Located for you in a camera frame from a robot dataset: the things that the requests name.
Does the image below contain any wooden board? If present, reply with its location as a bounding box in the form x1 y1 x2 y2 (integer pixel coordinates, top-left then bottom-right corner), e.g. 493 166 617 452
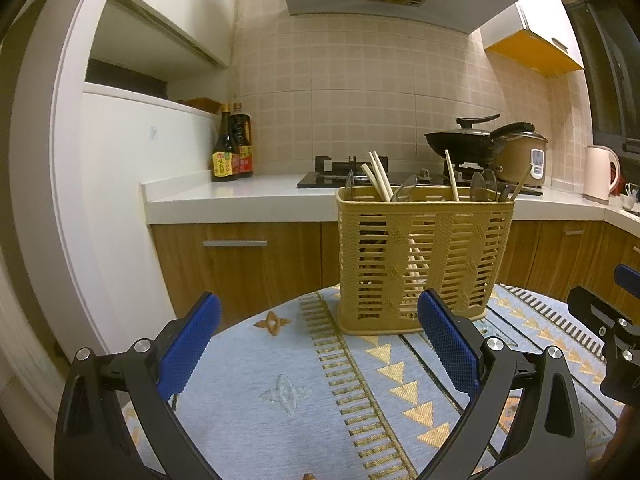
177 97 224 114

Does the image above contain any wooden chopstick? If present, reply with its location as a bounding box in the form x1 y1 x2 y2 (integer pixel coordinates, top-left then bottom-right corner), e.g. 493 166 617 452
360 162 429 273
509 163 532 202
444 148 460 202
369 151 431 281

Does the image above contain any beige plastic utensil basket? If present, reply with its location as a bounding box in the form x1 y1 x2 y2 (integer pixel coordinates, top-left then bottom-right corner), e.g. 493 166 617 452
335 185 516 336

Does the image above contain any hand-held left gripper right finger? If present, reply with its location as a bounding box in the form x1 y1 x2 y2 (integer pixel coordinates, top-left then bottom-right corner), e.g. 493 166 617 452
415 287 588 480

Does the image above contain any brown rice cooker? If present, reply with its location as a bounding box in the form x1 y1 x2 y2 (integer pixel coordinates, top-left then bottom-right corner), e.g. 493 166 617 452
492 130 549 184

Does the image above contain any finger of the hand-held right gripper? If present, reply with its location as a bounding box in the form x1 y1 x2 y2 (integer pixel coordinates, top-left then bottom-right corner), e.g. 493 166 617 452
567 286 640 403
614 263 640 293

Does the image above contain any black wok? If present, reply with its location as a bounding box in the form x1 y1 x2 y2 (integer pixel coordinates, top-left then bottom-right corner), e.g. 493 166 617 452
424 121 537 166

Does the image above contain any light blue patterned tablecloth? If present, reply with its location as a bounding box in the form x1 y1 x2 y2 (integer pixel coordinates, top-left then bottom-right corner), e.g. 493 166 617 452
120 282 632 480

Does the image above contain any red label sauce bottle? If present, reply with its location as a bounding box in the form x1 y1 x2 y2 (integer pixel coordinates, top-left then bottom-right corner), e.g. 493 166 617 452
231 102 255 179

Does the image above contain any white tall cabinet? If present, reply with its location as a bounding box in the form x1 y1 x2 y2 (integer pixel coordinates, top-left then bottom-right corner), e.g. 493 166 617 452
10 0 236 411

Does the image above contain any yellow label sauce bottle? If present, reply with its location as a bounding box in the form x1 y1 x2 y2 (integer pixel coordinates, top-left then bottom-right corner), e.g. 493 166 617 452
211 102 240 182

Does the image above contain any wooden base cabinet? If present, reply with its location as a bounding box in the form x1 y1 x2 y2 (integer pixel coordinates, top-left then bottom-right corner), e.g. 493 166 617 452
150 219 640 332

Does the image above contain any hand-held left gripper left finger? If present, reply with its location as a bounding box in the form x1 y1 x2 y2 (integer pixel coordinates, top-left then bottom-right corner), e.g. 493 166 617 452
52 291 223 480

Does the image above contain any orange white wall cabinet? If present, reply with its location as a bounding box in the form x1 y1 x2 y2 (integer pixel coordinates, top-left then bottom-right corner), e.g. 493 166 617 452
479 2 587 79

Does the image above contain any pink white electric kettle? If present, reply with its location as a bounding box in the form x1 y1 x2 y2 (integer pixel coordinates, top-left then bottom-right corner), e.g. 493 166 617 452
582 145 622 205

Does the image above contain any long silver drawer handle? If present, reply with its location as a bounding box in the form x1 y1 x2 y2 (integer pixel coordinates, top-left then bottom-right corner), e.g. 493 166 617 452
202 239 269 249

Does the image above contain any dark window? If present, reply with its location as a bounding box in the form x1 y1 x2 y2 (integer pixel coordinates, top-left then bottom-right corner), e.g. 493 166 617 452
565 0 640 157

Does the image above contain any white kitchen countertop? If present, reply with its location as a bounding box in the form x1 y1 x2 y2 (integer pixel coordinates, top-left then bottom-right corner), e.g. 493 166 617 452
140 169 640 241

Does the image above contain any black gas stove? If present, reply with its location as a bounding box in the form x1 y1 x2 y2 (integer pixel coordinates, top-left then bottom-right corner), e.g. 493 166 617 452
297 155 544 197

